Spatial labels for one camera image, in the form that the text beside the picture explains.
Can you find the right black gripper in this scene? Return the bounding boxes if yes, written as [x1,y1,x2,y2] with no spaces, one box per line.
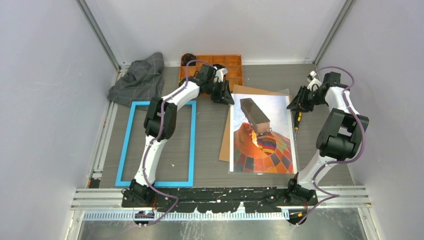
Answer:
[286,85,327,113]

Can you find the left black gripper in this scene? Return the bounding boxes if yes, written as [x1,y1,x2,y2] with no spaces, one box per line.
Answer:
[207,80,235,106]

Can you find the black yellow screwdriver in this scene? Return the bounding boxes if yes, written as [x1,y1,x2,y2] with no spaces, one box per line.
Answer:
[294,111,302,130]

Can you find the brown backing board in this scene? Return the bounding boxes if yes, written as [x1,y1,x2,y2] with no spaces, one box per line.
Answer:
[218,85,290,163]

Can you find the blue picture frame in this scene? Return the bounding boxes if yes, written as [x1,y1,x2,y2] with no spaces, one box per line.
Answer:
[114,100,197,188]

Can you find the hot air balloon photo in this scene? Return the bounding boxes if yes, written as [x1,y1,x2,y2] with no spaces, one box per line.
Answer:
[229,93,298,175]

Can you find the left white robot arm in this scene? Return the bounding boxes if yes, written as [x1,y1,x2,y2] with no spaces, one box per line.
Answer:
[122,63,234,207]

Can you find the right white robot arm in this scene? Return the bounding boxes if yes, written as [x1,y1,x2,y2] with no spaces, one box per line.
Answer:
[285,71,369,205]

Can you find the black tape roll centre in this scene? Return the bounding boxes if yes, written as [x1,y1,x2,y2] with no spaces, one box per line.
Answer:
[213,64,224,69]

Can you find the black tape roll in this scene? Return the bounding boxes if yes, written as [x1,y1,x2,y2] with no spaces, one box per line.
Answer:
[180,53,197,66]
[213,64,224,69]

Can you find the orange compartment tray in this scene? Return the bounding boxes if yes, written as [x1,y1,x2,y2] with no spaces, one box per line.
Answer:
[178,54,244,93]

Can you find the black tape roll top left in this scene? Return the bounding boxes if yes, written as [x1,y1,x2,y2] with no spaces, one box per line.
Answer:
[180,53,197,66]

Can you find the grey checked cloth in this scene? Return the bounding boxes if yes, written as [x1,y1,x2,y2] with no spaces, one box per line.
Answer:
[107,52,165,107]

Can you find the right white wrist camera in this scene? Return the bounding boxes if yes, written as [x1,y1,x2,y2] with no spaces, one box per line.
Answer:
[307,71,323,92]

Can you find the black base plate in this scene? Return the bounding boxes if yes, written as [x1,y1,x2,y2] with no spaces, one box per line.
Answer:
[121,186,318,214]

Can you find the aluminium front rail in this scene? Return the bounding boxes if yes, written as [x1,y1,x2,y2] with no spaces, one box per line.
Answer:
[71,185,372,222]

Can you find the aluminium rail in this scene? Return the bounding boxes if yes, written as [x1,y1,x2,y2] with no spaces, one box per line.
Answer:
[86,64,128,188]
[71,185,372,222]

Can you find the aluminium left rail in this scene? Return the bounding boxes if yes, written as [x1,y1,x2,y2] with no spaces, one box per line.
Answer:
[86,64,128,188]

